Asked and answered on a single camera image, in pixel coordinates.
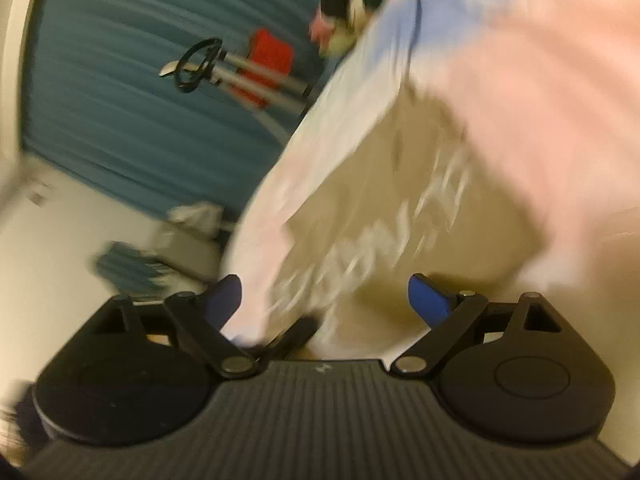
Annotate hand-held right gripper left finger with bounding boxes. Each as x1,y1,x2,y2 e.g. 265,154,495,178
95,274,261,379

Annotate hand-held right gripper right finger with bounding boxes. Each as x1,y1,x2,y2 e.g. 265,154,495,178
390,273,573,377

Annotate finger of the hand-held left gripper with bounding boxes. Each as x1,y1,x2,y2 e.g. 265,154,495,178
257,316,319,359

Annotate tan printed t-shirt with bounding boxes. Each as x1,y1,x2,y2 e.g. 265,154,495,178
265,92,543,361

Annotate white dressing table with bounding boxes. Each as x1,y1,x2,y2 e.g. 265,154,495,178
150,200,236,286

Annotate white crumpled cloth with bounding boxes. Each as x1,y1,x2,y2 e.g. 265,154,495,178
167,202,226,233

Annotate garment steamer with pole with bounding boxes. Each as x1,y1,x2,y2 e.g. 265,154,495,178
159,37,316,146

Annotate teal curtain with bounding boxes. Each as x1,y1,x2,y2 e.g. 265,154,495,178
22,0,351,216

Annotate pastel tie-dye duvet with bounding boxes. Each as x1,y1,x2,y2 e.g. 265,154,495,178
220,0,640,351

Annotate red fuzzy bag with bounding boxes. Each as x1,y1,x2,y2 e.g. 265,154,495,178
232,28,296,108

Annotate wavy wall mirror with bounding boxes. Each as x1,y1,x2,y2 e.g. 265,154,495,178
95,241,173,296

